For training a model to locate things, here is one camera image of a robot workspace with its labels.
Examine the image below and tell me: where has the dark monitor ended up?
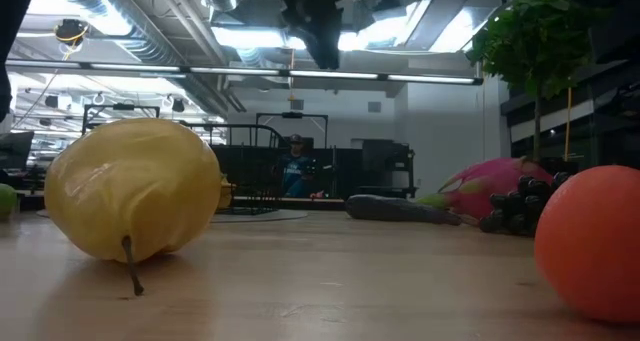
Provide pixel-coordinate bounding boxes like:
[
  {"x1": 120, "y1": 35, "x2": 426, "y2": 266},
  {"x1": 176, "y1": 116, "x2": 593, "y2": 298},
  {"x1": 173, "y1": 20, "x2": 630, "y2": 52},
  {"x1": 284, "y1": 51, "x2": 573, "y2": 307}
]
[{"x1": 0, "y1": 130, "x2": 36, "y2": 171}]

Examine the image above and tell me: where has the long ceiling light bar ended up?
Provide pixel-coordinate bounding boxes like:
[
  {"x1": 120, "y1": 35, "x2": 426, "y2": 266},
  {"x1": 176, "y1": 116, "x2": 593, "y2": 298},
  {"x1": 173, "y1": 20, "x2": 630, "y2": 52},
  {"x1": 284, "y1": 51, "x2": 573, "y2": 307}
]
[{"x1": 0, "y1": 59, "x2": 485, "y2": 87}]

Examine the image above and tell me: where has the yellow pear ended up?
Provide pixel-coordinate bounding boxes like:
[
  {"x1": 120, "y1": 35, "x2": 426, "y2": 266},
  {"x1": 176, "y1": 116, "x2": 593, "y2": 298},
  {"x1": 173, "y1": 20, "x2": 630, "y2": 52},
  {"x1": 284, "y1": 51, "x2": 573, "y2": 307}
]
[{"x1": 43, "y1": 117, "x2": 224, "y2": 298}]

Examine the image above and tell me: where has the black background cabinet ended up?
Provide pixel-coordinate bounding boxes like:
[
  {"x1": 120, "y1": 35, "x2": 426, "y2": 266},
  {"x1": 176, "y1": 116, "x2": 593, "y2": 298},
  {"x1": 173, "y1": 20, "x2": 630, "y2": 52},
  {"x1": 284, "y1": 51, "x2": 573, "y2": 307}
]
[{"x1": 348, "y1": 138, "x2": 418, "y2": 202}]

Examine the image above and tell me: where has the dark grape bunch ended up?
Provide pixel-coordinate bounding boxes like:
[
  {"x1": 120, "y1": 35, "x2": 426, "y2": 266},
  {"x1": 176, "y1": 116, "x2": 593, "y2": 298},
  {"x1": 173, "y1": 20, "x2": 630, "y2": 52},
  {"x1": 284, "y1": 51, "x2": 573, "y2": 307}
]
[{"x1": 478, "y1": 170, "x2": 572, "y2": 238}]

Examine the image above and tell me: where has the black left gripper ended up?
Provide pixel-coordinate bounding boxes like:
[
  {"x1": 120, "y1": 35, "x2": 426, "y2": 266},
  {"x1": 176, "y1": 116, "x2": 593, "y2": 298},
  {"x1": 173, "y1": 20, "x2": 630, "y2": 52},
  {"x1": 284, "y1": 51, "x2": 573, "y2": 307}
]
[{"x1": 272, "y1": 0, "x2": 352, "y2": 72}]

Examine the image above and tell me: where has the black background rig frame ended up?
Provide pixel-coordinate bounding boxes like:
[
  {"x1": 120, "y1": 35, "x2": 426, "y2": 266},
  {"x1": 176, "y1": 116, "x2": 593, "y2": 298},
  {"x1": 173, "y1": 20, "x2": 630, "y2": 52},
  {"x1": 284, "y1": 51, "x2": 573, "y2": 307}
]
[
  {"x1": 255, "y1": 111, "x2": 330, "y2": 152},
  {"x1": 82, "y1": 103, "x2": 162, "y2": 132}
]

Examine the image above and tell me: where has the grey round plate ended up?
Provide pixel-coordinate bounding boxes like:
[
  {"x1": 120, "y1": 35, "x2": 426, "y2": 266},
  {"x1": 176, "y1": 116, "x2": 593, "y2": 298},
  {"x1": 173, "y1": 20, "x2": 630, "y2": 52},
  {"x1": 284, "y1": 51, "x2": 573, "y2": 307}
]
[{"x1": 35, "y1": 207, "x2": 310, "y2": 225}]

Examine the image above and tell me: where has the black wire basket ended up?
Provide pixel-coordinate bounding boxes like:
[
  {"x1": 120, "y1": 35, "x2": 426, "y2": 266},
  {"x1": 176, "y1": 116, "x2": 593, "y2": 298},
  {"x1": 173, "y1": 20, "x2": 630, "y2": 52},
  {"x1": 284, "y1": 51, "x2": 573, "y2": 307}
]
[{"x1": 179, "y1": 122, "x2": 289, "y2": 216}]

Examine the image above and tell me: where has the person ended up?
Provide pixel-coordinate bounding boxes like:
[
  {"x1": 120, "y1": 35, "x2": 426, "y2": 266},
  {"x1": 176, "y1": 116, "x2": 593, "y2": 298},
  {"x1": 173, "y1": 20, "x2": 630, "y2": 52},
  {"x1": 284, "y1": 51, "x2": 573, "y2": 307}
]
[{"x1": 272, "y1": 133, "x2": 322, "y2": 200}]

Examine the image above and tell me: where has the dark purple eggplant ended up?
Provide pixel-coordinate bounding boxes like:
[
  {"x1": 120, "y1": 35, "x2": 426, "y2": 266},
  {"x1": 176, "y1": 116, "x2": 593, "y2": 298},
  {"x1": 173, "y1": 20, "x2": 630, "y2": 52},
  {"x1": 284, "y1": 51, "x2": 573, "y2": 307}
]
[{"x1": 343, "y1": 194, "x2": 464, "y2": 228}]

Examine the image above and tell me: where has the black aluminium table frame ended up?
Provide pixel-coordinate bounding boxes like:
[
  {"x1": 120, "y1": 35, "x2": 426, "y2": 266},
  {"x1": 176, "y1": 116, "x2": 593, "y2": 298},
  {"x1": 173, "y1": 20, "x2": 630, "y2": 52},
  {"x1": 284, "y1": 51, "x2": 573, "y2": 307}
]
[{"x1": 19, "y1": 190, "x2": 347, "y2": 212}]

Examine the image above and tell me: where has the black round ceiling fixture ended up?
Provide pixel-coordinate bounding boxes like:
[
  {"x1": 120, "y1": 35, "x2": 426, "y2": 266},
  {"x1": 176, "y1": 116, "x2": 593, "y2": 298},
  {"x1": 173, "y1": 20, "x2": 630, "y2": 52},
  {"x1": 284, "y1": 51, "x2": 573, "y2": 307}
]
[{"x1": 53, "y1": 18, "x2": 92, "y2": 48}]

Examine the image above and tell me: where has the orange tangerine cluster with leaves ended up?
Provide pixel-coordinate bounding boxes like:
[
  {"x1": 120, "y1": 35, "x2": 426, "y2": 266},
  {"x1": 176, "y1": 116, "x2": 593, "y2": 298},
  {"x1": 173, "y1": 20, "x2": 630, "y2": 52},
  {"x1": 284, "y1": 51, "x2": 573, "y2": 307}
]
[{"x1": 533, "y1": 164, "x2": 640, "y2": 325}]

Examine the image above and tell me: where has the green leafy plant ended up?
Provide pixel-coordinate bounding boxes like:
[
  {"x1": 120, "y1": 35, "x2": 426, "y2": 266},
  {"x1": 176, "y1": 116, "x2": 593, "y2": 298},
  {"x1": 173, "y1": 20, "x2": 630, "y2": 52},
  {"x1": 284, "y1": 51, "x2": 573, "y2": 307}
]
[{"x1": 464, "y1": 0, "x2": 610, "y2": 163}]

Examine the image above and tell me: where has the green bean bundle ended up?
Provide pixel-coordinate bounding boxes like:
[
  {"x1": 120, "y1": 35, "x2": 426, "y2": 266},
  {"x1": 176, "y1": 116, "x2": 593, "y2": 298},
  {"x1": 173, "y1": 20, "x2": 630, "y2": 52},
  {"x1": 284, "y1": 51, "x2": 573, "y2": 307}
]
[{"x1": 0, "y1": 182, "x2": 20, "y2": 222}]

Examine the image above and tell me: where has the pink dragon fruit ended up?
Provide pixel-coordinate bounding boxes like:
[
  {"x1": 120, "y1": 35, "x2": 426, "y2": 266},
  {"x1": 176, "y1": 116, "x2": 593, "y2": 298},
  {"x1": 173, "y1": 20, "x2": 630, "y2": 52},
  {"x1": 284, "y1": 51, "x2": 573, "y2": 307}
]
[{"x1": 417, "y1": 156, "x2": 556, "y2": 223}]

